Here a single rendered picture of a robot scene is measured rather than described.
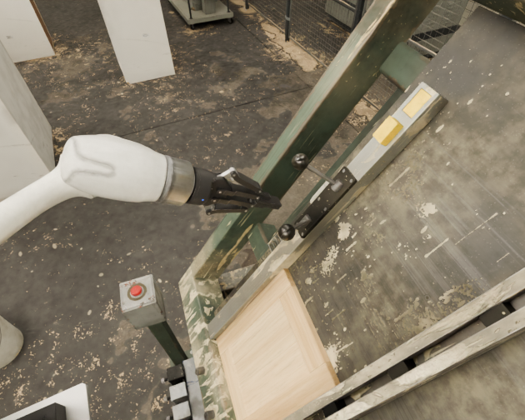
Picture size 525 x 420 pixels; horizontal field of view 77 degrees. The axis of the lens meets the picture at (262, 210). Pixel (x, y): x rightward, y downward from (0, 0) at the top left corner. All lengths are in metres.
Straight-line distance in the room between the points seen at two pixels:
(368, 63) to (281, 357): 0.77
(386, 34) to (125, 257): 2.17
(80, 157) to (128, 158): 0.07
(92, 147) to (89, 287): 2.01
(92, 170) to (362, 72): 0.65
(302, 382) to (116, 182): 0.62
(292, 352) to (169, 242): 1.79
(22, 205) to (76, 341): 1.75
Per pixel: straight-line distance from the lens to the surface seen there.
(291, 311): 0.89
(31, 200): 0.73
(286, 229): 0.71
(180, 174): 0.62
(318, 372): 0.85
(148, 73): 4.44
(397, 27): 0.91
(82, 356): 2.35
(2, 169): 3.18
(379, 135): 0.72
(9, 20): 5.45
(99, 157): 0.57
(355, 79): 0.90
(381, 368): 0.67
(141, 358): 2.21
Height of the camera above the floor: 2.02
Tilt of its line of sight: 50 degrees down
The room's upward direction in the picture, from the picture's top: straight up
